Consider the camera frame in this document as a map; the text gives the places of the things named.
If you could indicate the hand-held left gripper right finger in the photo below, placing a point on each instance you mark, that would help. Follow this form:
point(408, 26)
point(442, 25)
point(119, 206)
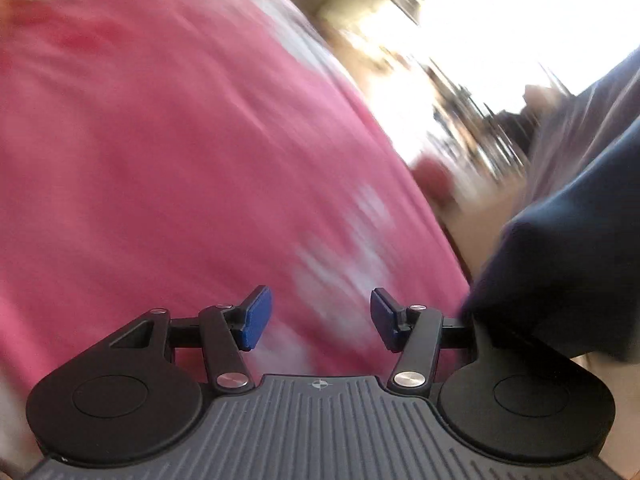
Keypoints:
point(385, 317)

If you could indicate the dark blue cloth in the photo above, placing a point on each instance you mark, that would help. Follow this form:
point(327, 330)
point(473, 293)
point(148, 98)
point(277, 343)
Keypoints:
point(565, 260)

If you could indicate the grey cloth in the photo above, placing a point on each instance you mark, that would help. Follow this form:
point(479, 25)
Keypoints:
point(585, 130)

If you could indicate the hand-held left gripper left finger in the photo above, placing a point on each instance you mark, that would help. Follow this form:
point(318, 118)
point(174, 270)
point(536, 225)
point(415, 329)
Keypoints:
point(257, 317)

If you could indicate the pink floral blanket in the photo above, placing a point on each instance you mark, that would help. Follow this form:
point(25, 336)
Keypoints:
point(175, 160)

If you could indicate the pink bag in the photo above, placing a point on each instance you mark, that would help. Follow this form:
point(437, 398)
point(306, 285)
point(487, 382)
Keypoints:
point(432, 177)

